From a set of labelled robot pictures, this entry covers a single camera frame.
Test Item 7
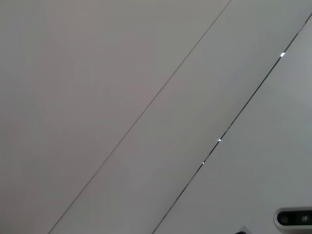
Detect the silver depth camera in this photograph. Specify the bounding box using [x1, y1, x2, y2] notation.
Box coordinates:
[273, 207, 312, 234]

